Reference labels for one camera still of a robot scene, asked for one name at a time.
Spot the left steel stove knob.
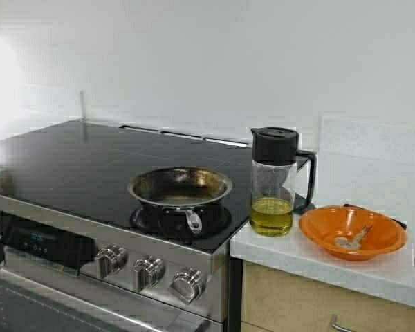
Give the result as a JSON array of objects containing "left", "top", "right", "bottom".
[{"left": 95, "top": 245, "right": 128, "bottom": 279}]

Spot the glass oil jug black lid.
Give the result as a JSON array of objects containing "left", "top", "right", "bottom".
[{"left": 250, "top": 127, "right": 317, "bottom": 237}]

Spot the stainless steel kitchen stove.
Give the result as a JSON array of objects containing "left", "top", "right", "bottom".
[{"left": 0, "top": 120, "right": 251, "bottom": 331}]

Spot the wooden base cabinet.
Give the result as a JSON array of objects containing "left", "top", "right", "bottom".
[{"left": 241, "top": 262, "right": 415, "bottom": 331}]

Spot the black spatula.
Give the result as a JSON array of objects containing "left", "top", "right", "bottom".
[{"left": 343, "top": 203, "right": 407, "bottom": 230}]

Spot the steel frying pan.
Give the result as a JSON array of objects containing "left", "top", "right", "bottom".
[{"left": 127, "top": 167, "right": 233, "bottom": 237}]

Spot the raw grey shrimp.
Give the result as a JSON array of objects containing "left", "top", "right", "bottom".
[{"left": 334, "top": 225, "right": 372, "bottom": 250}]

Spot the steel stove knob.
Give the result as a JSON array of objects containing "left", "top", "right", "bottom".
[
  {"left": 95, "top": 245, "right": 128, "bottom": 279},
  {"left": 132, "top": 255, "right": 166, "bottom": 292},
  {"left": 169, "top": 268, "right": 207, "bottom": 304}
]

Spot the right steel stove knob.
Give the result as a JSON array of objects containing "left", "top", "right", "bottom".
[{"left": 169, "top": 268, "right": 207, "bottom": 304}]

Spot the orange plastic bowl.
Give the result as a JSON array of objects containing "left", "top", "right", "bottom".
[{"left": 299, "top": 205, "right": 407, "bottom": 261}]

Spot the middle steel stove knob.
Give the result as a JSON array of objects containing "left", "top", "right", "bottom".
[{"left": 132, "top": 255, "right": 166, "bottom": 292}]

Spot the steel drawer handle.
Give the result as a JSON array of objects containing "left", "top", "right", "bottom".
[{"left": 329, "top": 315, "right": 355, "bottom": 332}]

